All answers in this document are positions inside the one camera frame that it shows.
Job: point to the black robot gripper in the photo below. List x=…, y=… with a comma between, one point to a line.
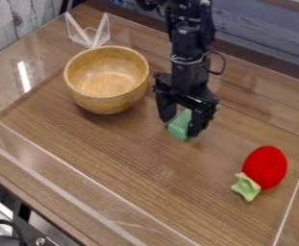
x=184, y=87

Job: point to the green rectangular block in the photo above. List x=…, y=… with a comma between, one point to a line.
x=183, y=128

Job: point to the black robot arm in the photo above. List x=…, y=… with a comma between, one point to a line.
x=190, y=27

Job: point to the brown wooden bowl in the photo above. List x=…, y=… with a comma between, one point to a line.
x=107, y=79

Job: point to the red plush ball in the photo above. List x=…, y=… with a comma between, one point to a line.
x=266, y=166

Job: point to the small green plastic toy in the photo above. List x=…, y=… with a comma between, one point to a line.
x=246, y=187

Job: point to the black metal table frame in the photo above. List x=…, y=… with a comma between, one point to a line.
x=32, y=236

